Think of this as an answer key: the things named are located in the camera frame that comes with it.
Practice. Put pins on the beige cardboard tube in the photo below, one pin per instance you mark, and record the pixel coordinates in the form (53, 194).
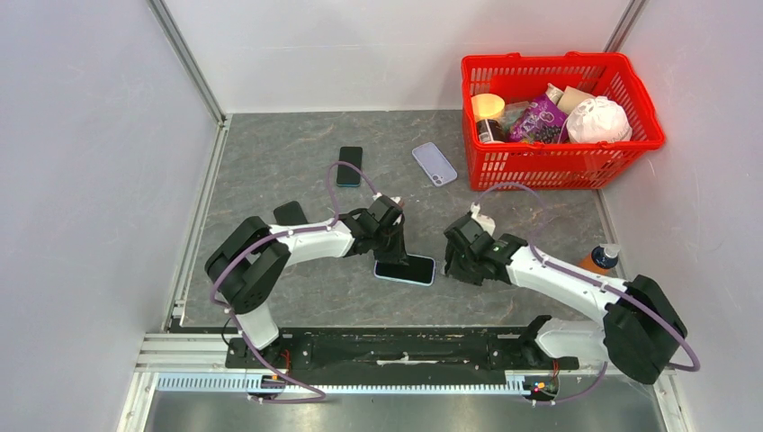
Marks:
(571, 98)

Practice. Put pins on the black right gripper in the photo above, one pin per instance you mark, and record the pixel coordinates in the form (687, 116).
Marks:
(452, 267)

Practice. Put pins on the black phone silver edge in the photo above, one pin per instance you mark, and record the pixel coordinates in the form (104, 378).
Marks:
(290, 214)

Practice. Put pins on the purple snack bag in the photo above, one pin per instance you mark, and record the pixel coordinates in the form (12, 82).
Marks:
(542, 121)

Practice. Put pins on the red plastic basket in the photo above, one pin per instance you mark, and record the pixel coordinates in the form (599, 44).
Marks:
(565, 166)

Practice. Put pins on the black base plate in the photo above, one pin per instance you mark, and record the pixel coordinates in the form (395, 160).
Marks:
(410, 355)

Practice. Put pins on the yellow lid jar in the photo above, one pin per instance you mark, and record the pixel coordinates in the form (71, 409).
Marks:
(487, 110)

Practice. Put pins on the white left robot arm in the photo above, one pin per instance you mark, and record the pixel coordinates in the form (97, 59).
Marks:
(245, 268)

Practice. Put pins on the white plastic bag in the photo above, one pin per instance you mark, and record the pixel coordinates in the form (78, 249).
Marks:
(597, 120)

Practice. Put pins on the lilac phone case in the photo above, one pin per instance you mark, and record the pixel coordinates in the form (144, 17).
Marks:
(434, 164)

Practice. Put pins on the black phone teal edge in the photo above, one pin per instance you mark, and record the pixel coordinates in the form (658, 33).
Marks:
(351, 158)

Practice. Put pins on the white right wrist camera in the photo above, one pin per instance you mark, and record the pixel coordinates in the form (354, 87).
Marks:
(485, 221)

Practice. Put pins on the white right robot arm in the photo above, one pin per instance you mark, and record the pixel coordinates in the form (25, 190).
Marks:
(630, 324)

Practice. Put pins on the light blue phone case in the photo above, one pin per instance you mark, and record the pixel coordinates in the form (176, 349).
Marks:
(417, 284)

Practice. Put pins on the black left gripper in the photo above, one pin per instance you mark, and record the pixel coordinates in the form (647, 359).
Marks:
(398, 254)

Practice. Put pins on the orange pump bottle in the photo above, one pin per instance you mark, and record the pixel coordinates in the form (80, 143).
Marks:
(602, 259)

